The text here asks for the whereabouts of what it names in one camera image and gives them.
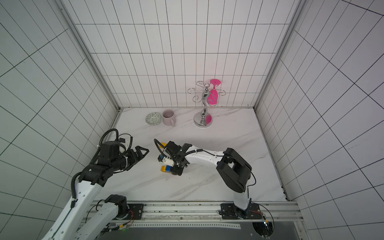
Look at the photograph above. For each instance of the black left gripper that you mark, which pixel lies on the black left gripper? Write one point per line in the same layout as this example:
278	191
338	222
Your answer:
135	160

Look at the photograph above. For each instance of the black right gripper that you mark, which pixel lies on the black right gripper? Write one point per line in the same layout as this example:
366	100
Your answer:
177	156

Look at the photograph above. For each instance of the blue lego brick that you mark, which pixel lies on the blue lego brick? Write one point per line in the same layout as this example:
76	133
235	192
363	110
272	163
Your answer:
168	168

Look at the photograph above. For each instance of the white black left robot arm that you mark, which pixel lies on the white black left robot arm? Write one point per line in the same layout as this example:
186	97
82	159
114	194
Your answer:
85	186

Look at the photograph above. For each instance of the pale pink ribbed mug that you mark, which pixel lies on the pale pink ribbed mug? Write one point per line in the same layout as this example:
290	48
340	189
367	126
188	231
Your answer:
169	118

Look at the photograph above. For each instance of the green patterned small bowl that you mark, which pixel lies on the green patterned small bowl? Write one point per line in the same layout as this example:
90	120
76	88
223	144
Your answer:
153	119

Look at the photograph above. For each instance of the chrome cup holder stand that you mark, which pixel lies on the chrome cup holder stand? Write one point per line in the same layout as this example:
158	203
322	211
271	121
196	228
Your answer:
203	119

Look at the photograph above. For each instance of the pink plastic goblet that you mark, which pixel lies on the pink plastic goblet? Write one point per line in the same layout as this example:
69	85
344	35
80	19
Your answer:
212	99

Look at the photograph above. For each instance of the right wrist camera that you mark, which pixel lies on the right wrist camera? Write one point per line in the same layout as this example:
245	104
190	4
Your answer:
166	160

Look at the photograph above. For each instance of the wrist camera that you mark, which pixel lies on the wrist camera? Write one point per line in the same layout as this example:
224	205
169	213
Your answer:
123	145
166	160

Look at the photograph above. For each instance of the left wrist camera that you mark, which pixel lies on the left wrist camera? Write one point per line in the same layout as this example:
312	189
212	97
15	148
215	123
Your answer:
123	145

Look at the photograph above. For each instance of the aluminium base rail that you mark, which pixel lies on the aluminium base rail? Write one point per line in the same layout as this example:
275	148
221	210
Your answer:
198	214

